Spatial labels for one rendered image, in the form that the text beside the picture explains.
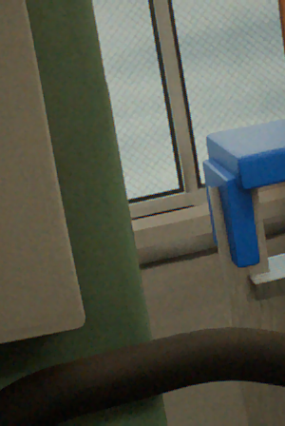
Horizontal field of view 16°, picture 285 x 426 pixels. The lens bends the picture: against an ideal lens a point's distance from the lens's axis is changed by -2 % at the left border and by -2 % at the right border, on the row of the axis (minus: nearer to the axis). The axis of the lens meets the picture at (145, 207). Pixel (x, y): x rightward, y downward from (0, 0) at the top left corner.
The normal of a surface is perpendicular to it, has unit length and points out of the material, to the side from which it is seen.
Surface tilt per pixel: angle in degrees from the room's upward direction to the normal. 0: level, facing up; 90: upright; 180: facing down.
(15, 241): 90
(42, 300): 90
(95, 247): 90
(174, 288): 90
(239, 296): 82
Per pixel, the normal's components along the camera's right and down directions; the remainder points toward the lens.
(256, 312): 0.08, 0.14
